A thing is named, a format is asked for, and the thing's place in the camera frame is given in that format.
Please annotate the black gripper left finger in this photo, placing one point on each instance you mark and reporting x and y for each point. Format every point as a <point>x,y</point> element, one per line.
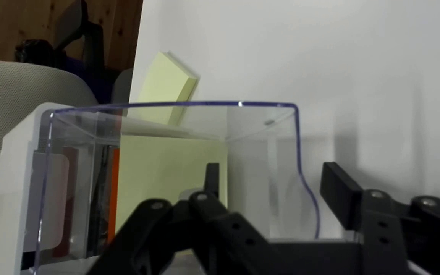
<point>199,238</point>

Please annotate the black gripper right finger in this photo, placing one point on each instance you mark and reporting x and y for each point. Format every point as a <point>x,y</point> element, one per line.
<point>382,218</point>

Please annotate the white box with clear lid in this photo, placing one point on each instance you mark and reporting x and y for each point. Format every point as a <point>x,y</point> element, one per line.
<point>14,192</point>

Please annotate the yellow sticky note pad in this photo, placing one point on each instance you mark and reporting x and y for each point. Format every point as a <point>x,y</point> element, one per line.
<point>167,81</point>
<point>169,172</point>

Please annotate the white office chair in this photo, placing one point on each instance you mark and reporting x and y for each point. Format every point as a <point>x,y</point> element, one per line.
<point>7,101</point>

